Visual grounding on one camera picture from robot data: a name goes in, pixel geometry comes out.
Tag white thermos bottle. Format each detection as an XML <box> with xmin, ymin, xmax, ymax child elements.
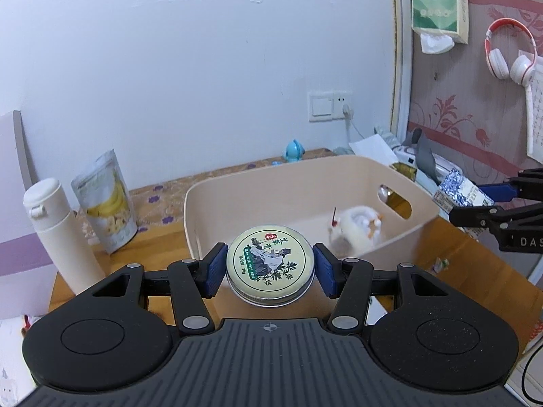
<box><xmin>23</xmin><ymin>178</ymin><xmax>107</xmax><ymax>296</ymax></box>

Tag blue white patterned packet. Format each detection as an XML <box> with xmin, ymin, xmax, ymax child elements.
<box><xmin>433</xmin><ymin>169</ymin><xmax>495</xmax><ymax>234</ymax></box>

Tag white wall switch outlet panel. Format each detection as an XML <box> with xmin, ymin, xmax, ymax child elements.
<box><xmin>307</xmin><ymin>90</ymin><xmax>355</xmax><ymax>123</ymax></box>

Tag white paper sheet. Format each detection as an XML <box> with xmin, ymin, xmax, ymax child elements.
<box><xmin>349</xmin><ymin>134</ymin><xmax>401</xmax><ymax>166</ymax></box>

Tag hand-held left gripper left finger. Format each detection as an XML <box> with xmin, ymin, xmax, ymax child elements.
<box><xmin>91</xmin><ymin>243</ymin><xmax>230</xmax><ymax>335</ymax></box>

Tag round green printed tin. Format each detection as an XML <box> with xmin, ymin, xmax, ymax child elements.
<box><xmin>226</xmin><ymin>225</ymin><xmax>317</xmax><ymax>306</ymax></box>

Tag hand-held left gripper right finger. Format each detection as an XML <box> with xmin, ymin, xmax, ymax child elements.
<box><xmin>313</xmin><ymin>244</ymin><xmax>451</xmax><ymax>332</ymax></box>

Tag beige plastic storage bin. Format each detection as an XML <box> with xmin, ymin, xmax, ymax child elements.
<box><xmin>184</xmin><ymin>155</ymin><xmax>437</xmax><ymax>264</ymax></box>

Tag grey shark toy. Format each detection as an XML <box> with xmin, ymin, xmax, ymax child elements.
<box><xmin>411</xmin><ymin>128</ymin><xmax>439</xmax><ymax>185</ymax></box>

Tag red white headphones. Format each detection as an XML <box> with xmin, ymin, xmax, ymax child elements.
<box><xmin>484</xmin><ymin>18</ymin><xmax>539</xmax><ymax>85</ymax></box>

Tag black cable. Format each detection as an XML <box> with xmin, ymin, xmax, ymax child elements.
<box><xmin>521</xmin><ymin>348</ymin><xmax>543</xmax><ymax>405</ymax></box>

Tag green tissue pack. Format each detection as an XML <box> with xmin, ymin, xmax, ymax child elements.
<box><xmin>411</xmin><ymin>0</ymin><xmax>469</xmax><ymax>54</ymax></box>

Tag white purple board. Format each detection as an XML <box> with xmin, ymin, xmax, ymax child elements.
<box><xmin>0</xmin><ymin>110</ymin><xmax>58</xmax><ymax>318</ymax></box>

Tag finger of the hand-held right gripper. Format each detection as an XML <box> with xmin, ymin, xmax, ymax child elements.
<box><xmin>475</xmin><ymin>169</ymin><xmax>543</xmax><ymax>202</ymax></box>
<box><xmin>449</xmin><ymin>203</ymin><xmax>543</xmax><ymax>237</ymax></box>

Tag white plush toy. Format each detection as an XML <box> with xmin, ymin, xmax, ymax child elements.
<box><xmin>329</xmin><ymin>207</ymin><xmax>385</xmax><ymax>257</ymax></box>

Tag white plug with cable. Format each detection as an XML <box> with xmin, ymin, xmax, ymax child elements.
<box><xmin>341</xmin><ymin>104</ymin><xmax>366</xmax><ymax>141</ymax></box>

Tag banana chip snack bag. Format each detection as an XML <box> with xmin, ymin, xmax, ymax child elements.
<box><xmin>70</xmin><ymin>149</ymin><xmax>139</xmax><ymax>255</ymax></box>

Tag blue toy figure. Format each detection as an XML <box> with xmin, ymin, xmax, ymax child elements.
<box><xmin>283</xmin><ymin>139</ymin><xmax>307</xmax><ymax>164</ymax></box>

